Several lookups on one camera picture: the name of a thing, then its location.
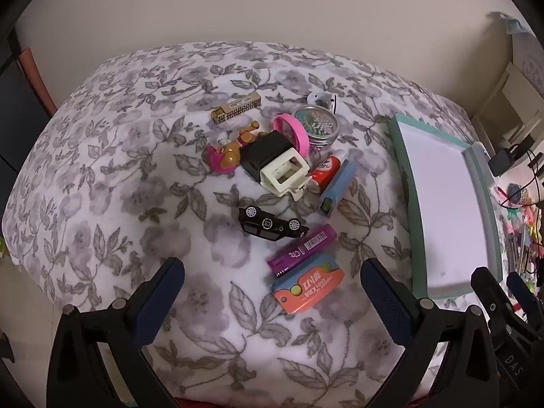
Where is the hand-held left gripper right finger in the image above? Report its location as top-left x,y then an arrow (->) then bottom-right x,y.
360,258 -> 502,408

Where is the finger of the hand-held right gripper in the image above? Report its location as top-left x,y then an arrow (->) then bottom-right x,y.
507,272 -> 543,341
470,266 -> 517,349

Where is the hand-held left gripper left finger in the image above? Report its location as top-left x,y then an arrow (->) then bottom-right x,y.
47,256 -> 185,408

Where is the orange and blue box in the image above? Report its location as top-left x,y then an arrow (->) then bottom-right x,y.
272,253 -> 345,315

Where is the white tray with teal rim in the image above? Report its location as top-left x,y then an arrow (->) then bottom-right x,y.
389,113 -> 504,299

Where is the purple battery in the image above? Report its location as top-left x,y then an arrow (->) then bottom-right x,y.
267,224 -> 338,278

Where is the black toy car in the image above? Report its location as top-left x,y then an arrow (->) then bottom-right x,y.
238,205 -> 310,241

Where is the red bottle with clear cap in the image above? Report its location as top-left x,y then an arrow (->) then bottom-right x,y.
307,150 -> 347,193

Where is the pink and gold toy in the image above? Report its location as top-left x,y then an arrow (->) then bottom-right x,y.
206,121 -> 261,175

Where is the black and cream box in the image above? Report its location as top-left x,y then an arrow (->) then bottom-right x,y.
242,131 -> 310,198

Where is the round tin of clips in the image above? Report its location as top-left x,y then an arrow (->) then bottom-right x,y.
294,105 -> 340,147

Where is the pink round case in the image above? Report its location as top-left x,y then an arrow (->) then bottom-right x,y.
272,113 -> 309,158

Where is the gold patterned box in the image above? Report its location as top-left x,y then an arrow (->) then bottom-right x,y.
211,93 -> 261,125

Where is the white smartwatch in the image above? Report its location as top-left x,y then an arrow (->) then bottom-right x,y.
307,90 -> 338,113

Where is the pile of colourful toys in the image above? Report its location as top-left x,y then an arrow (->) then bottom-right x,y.
497,183 -> 544,290

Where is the black power adapter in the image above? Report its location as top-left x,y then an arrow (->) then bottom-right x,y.
488,147 -> 517,176

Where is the white power strip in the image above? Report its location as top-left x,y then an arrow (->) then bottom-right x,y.
467,142 -> 498,188

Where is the cream shelf unit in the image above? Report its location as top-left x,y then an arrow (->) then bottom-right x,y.
472,62 -> 544,154

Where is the dark cabinet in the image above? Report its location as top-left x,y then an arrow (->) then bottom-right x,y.
0,30 -> 58,205

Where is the white lattice basket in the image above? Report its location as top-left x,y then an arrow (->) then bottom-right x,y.
510,30 -> 544,94

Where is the red-brown board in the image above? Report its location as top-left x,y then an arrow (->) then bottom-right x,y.
19,47 -> 58,113

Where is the black cable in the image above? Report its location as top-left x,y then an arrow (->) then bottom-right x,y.
510,144 -> 544,205

